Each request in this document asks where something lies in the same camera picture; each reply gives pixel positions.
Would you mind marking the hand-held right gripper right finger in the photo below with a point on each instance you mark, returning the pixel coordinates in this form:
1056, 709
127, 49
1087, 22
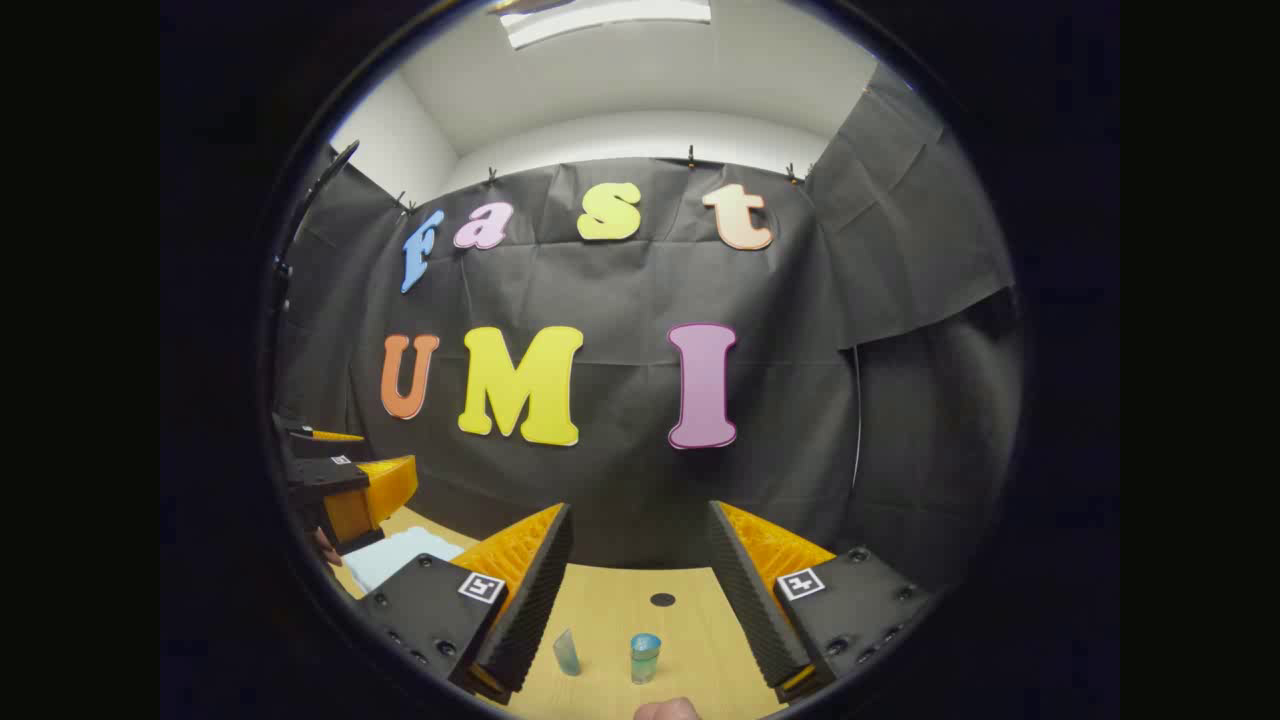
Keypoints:
752, 600

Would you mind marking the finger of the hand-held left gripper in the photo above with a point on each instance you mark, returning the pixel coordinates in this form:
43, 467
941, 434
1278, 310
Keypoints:
345, 490
330, 447

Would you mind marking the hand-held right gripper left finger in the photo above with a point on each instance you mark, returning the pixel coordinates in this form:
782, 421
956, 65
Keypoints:
530, 610

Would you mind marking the small clear green tube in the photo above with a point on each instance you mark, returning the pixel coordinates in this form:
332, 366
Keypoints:
567, 654

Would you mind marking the light blue suitcase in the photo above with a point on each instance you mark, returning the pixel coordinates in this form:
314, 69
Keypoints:
400, 555

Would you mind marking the blue capped clear bottle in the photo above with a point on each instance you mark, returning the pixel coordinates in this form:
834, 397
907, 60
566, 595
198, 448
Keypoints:
645, 660

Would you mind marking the black stand pole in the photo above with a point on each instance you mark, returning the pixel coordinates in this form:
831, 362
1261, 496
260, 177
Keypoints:
330, 170

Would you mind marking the ceiling light panel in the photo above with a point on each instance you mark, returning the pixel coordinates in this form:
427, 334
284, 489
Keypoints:
610, 18

